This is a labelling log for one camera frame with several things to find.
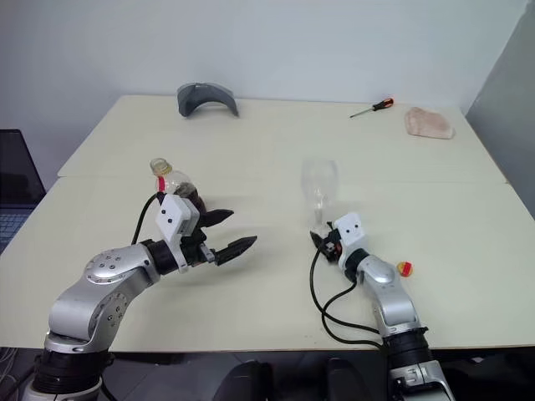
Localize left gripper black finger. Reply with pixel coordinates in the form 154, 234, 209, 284
200, 208, 234, 231
213, 236, 258, 266

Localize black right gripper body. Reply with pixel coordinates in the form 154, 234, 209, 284
319, 226, 344, 265

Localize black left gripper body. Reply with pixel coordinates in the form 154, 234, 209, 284
180, 226, 220, 266

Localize soy sauce bottle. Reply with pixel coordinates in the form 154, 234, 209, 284
149, 157, 211, 219

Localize clear plastic wine glass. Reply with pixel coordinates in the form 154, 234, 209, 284
301, 158, 340, 231

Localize grey curved visor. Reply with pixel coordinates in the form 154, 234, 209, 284
176, 82, 241, 119

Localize orange black screwdriver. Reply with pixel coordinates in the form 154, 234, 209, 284
349, 98, 395, 119

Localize dark rounded shape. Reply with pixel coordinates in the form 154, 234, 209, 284
325, 357, 393, 401
217, 360, 276, 401

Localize pink folded cloth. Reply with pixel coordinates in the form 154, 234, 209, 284
403, 106, 457, 140

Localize dark laptop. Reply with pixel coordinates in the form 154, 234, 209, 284
0, 129, 48, 254

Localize grey partition panel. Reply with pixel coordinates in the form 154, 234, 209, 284
463, 23, 535, 210

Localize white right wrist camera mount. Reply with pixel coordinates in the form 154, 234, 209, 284
332, 211, 370, 271

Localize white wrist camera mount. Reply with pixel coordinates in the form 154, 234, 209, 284
154, 192, 201, 274
332, 211, 370, 271

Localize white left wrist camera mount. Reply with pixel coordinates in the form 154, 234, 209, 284
154, 192, 201, 274

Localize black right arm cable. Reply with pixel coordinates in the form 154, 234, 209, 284
309, 246, 390, 348

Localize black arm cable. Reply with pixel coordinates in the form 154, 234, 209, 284
309, 246, 390, 348
130, 192, 166, 246

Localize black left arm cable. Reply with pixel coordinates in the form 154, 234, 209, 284
130, 192, 166, 246

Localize white loose cables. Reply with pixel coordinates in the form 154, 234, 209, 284
0, 345, 21, 401

